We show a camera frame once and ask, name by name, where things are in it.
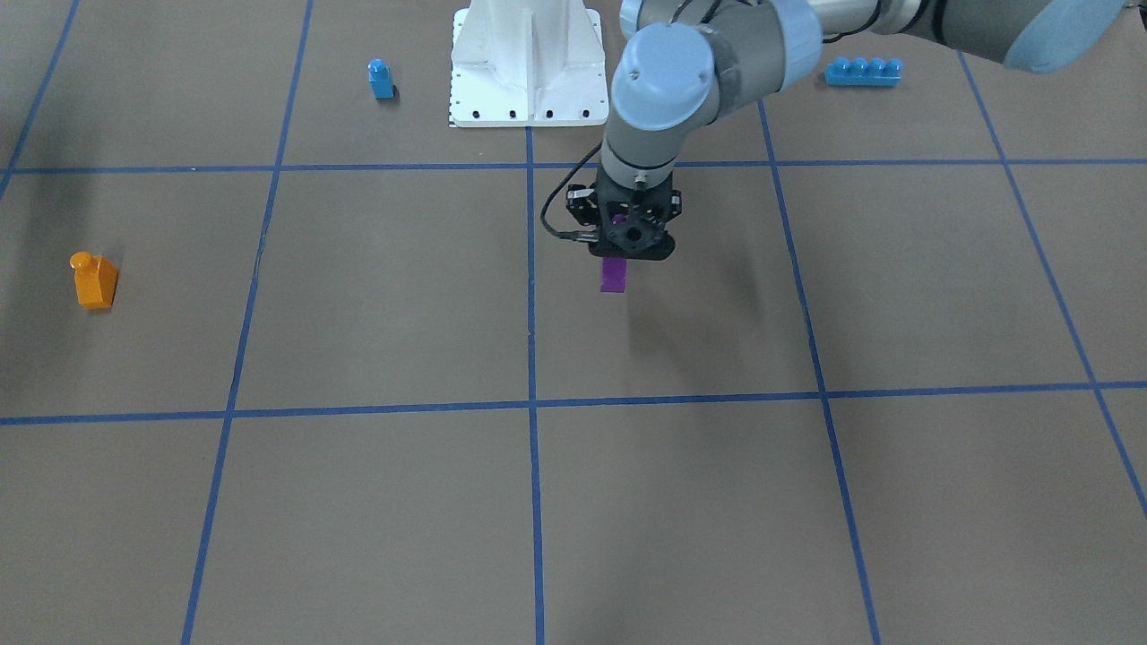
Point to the small blue block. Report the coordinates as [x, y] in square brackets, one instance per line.
[380, 80]

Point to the long blue studded block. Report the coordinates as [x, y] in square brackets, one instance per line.
[860, 72]

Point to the purple trapezoid block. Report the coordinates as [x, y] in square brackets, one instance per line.
[613, 272]

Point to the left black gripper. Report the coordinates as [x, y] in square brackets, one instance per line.
[581, 204]

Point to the orange trapezoid block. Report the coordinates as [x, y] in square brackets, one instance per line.
[95, 280]

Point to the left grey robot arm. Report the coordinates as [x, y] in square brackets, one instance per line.
[688, 64]

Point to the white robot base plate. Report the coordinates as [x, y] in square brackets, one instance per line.
[527, 64]

